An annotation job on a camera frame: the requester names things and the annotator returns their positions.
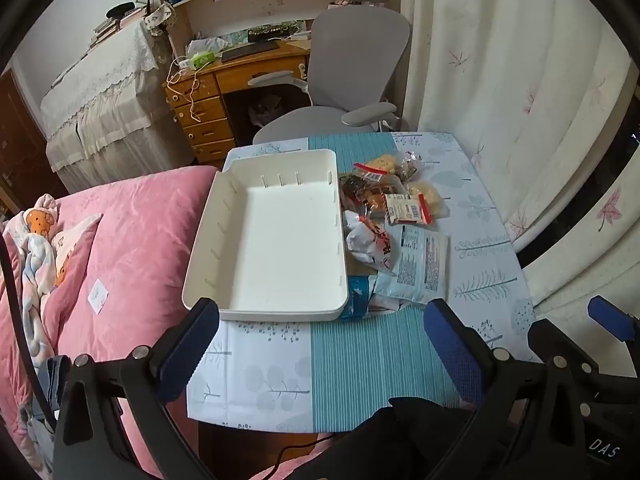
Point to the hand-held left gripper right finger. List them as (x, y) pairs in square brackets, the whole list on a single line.
[(455, 355)]

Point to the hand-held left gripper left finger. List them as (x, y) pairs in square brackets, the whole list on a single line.
[(187, 350)]

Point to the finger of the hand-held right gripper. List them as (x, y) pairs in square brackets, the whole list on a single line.
[(550, 337), (607, 317)]

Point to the light blue snack packet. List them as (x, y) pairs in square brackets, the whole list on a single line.
[(415, 260)]

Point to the white plastic tray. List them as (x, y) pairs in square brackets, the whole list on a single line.
[(270, 240)]

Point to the white red snack packet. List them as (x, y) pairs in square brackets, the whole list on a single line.
[(370, 245)]

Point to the white packet with red stripes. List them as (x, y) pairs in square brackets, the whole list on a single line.
[(405, 208)]

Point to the clear bag of yellow crisps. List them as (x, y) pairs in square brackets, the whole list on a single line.
[(429, 197)]

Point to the clear packet of brown snack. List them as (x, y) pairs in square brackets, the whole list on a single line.
[(372, 202)]

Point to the clear packet with red stripe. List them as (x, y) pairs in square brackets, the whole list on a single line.
[(360, 182)]

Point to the small clear snack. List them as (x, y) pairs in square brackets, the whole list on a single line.
[(410, 160)]

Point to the small bag of yellow crisps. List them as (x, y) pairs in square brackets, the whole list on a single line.
[(382, 162)]

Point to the person's black clothing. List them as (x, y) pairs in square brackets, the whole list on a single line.
[(400, 440)]

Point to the white paper tag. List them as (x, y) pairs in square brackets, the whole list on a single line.
[(98, 295)]

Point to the pink quilt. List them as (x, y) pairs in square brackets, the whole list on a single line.
[(130, 260)]

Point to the blue grey clothes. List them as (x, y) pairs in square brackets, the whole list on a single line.
[(47, 385)]

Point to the printed blanket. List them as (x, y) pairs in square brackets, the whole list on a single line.
[(40, 250)]

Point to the wooden desk with drawers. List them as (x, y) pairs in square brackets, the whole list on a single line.
[(205, 115)]

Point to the cream floral curtain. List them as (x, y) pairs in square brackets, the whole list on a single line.
[(500, 85)]

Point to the brown wooden door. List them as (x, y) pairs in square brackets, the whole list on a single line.
[(20, 150)]

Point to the cloth covered cabinet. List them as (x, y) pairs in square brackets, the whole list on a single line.
[(110, 90)]

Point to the green tissue pack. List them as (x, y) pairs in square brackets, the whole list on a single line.
[(202, 59)]

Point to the black keyboard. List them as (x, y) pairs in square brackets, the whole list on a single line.
[(250, 51)]

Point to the white plastic bag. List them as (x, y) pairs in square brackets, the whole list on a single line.
[(210, 42)]

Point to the grey office chair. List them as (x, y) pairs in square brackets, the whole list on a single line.
[(350, 60)]

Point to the patterned fabric pouch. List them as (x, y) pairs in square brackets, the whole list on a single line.
[(161, 15)]

